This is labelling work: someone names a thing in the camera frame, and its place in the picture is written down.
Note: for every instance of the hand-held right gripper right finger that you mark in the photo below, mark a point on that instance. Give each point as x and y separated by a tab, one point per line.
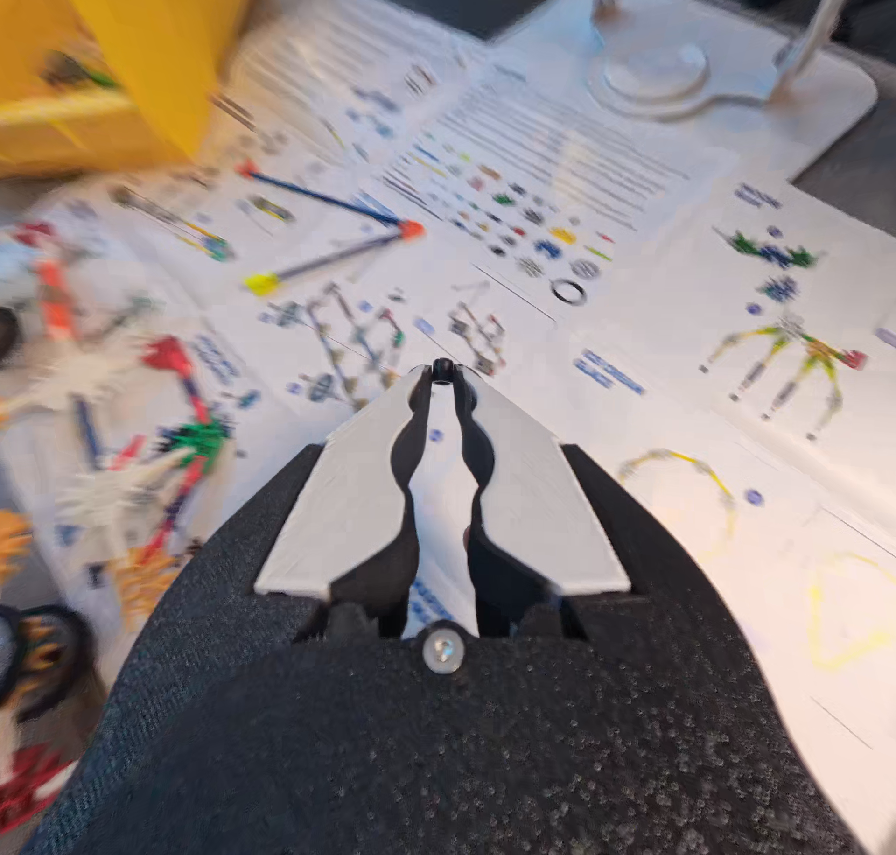
553	519

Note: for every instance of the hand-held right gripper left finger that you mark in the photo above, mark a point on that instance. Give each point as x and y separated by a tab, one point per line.
336	519

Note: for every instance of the colourful rod and connector model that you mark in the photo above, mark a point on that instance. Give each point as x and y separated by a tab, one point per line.
175	365

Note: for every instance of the black toy wheel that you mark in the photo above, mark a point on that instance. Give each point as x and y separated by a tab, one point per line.
80	652

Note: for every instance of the blue rods with orange connector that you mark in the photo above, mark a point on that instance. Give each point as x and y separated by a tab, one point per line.
410	229

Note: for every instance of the white instruction sheet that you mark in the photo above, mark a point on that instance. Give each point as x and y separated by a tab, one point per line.
630	183

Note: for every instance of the white stand base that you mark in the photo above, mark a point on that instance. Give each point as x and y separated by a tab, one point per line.
651	78

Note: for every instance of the yellow plastic bin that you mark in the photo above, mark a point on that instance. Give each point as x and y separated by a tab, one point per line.
154	29

